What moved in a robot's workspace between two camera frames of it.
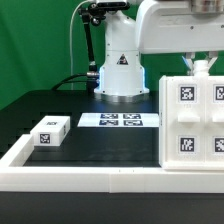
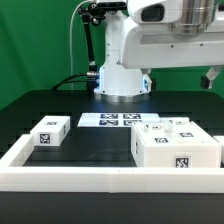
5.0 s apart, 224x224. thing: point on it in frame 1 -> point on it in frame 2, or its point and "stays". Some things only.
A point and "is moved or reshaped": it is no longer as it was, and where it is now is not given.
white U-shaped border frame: (15, 176) stays
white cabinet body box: (191, 123) is moved or reshaped
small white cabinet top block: (51, 131) stays
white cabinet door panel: (186, 119) -> (159, 133)
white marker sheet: (118, 119) stays
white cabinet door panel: (215, 119) -> (182, 130)
